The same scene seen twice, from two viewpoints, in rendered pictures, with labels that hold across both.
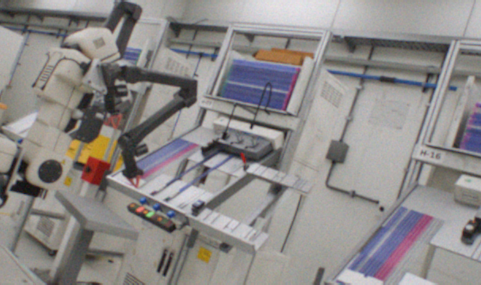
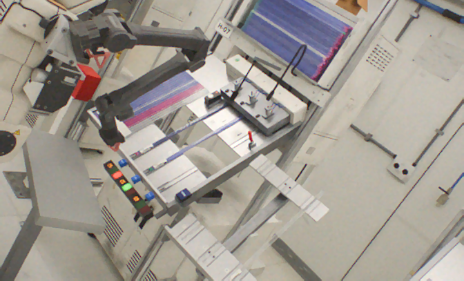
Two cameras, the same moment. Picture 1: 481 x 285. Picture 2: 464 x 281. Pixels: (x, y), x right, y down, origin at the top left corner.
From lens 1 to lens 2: 0.90 m
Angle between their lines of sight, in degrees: 20
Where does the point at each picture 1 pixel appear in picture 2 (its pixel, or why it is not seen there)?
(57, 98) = (10, 54)
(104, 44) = not seen: outside the picture
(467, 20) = not seen: outside the picture
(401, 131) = (447, 83)
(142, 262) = (120, 201)
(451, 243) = not seen: outside the picture
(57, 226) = (41, 120)
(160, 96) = not seen: outside the picture
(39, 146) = not seen: outside the picture
